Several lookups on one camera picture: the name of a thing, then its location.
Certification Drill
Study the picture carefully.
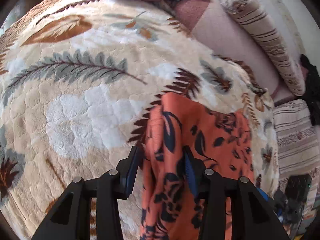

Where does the orange black floral garment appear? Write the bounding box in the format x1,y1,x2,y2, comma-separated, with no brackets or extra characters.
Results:
140,93,253,239

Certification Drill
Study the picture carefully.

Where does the black garment by wall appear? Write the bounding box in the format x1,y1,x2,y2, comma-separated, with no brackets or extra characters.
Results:
300,54,320,126

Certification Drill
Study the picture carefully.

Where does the cream leaf-pattern blanket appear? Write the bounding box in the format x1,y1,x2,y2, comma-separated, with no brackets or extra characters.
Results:
1,0,279,239

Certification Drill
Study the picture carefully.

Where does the striped beige bolster pillow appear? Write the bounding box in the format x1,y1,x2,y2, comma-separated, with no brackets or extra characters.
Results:
220,0,305,96

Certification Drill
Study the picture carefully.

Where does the pink mauve bed sheet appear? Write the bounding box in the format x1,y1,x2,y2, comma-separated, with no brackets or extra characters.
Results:
174,0,295,106

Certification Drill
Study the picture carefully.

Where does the striped beige flat pillow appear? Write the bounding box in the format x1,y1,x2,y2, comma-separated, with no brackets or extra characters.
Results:
273,99,320,181

